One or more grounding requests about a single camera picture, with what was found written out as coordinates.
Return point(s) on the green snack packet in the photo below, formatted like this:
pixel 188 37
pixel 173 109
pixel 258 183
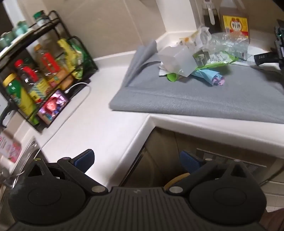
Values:
pixel 83 53

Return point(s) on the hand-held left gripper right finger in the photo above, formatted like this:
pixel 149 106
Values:
pixel 190 161

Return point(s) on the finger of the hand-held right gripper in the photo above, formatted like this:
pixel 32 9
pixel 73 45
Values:
pixel 266 58

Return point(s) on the dark liquid dispenser bottle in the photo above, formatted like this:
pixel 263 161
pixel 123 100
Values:
pixel 208 22

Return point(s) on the teal lidded spice jar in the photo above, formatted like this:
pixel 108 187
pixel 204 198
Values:
pixel 42 18
pixel 6 40
pixel 21 28

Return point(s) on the beige kitchen cabinet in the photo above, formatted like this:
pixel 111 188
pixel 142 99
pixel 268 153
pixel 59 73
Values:
pixel 168 142

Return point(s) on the blue wrapper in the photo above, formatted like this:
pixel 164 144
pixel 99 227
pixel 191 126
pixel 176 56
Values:
pixel 204 74

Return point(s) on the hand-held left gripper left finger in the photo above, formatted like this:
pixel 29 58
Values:
pixel 84 161

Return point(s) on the yellow label cooking wine jug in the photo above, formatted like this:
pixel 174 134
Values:
pixel 233 13

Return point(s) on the green wrapper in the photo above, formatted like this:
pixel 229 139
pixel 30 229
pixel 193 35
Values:
pixel 219 62

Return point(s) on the yellow lid green jar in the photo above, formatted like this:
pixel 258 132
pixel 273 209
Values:
pixel 18 97

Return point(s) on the grey cloth mat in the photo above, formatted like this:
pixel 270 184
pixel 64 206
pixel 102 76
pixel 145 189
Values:
pixel 188 97

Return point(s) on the clear plastic bag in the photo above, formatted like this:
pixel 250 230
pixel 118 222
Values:
pixel 226 42

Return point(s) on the white tissue paper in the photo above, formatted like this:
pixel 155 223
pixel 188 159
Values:
pixel 163 71

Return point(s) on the cream round trash bin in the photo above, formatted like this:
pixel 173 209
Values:
pixel 177 178

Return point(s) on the red label oil bottle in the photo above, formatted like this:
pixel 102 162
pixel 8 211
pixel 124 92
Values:
pixel 47 64

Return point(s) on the translucent plastic container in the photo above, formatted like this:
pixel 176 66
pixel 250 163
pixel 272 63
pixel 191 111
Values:
pixel 175 60

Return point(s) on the smartphone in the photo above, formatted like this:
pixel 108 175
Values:
pixel 54 105

